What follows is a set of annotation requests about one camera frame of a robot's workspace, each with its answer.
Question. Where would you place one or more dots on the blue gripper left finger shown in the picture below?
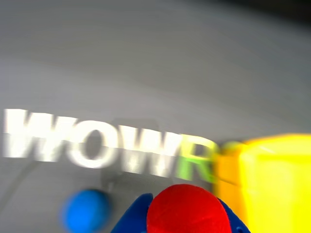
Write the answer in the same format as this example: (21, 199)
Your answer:
(134, 216)

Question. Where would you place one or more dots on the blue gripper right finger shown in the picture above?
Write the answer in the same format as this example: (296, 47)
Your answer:
(236, 224)

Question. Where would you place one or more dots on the blue ball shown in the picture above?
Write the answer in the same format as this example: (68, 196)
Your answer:
(83, 211)

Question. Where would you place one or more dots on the red ball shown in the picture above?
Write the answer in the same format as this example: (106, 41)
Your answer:
(187, 211)

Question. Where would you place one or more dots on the yellow plastic bin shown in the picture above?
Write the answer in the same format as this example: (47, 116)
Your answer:
(274, 184)

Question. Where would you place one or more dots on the grey mat with WOWR print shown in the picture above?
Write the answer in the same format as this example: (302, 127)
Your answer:
(145, 72)

